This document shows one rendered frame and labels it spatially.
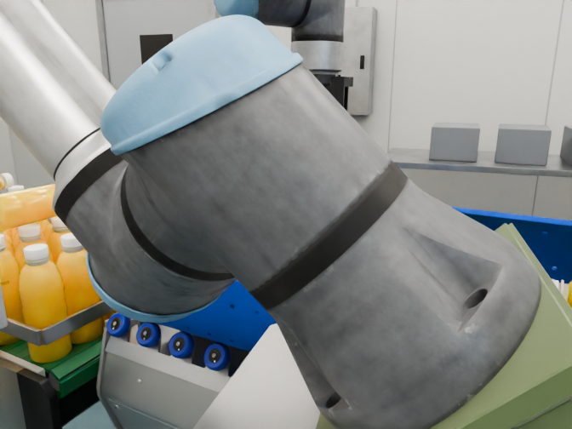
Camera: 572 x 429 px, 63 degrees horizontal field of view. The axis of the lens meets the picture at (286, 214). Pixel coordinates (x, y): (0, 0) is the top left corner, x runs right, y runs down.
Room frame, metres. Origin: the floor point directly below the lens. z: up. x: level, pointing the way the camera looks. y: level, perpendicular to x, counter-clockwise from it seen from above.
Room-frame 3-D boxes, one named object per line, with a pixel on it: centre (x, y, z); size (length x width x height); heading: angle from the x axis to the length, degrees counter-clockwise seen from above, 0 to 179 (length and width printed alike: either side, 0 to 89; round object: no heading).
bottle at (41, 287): (0.79, 0.45, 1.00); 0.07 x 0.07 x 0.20
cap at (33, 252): (0.79, 0.45, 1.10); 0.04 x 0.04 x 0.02
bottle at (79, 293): (0.86, 0.41, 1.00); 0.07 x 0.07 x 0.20
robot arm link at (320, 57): (0.72, -0.05, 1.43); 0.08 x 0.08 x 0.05
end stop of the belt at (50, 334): (0.91, 0.33, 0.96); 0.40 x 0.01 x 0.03; 152
